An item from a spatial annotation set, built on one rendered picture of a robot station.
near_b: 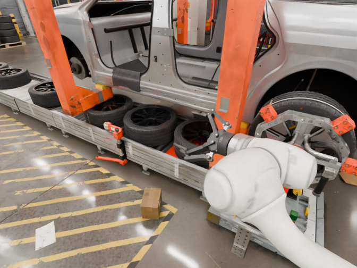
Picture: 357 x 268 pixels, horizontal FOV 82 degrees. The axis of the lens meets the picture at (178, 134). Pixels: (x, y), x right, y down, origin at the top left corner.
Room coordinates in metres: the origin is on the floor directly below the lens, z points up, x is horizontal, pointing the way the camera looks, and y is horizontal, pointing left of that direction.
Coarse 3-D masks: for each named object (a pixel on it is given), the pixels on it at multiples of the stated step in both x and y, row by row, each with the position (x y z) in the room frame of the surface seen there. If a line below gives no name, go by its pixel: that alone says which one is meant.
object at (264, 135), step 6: (264, 132) 1.41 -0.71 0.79; (270, 132) 1.25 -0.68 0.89; (276, 132) 1.23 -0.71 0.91; (288, 132) 1.20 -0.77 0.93; (312, 132) 1.14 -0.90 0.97; (318, 132) 1.11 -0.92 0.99; (264, 138) 1.38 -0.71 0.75; (282, 138) 1.21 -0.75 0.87; (288, 138) 1.23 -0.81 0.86; (306, 150) 1.12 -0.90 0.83; (324, 150) 1.22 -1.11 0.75; (330, 150) 1.15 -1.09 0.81; (318, 168) 1.07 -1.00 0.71
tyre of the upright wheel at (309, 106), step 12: (276, 96) 1.44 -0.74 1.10; (288, 96) 1.32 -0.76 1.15; (300, 96) 1.27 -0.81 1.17; (312, 96) 1.26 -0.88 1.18; (324, 96) 1.27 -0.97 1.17; (276, 108) 1.24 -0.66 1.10; (288, 108) 1.20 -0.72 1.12; (300, 108) 1.17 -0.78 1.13; (312, 108) 1.14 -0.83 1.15; (324, 108) 1.11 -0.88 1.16; (264, 120) 1.27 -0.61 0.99; (252, 132) 1.29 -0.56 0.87; (348, 132) 1.02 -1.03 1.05; (348, 144) 1.01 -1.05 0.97; (348, 156) 0.99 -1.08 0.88
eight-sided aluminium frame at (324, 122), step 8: (288, 112) 1.14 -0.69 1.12; (296, 112) 1.14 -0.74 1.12; (272, 120) 1.17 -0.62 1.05; (280, 120) 1.14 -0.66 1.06; (296, 120) 1.10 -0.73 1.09; (304, 120) 1.08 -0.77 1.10; (312, 120) 1.06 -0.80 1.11; (320, 120) 1.04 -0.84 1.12; (328, 120) 1.04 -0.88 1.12; (256, 128) 1.21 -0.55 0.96; (264, 128) 1.18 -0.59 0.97; (328, 128) 1.01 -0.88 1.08; (256, 136) 1.20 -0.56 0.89; (336, 136) 0.99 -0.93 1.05; (344, 144) 0.96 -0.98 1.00; (344, 152) 0.95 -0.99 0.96; (344, 160) 0.94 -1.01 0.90; (320, 176) 0.98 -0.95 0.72
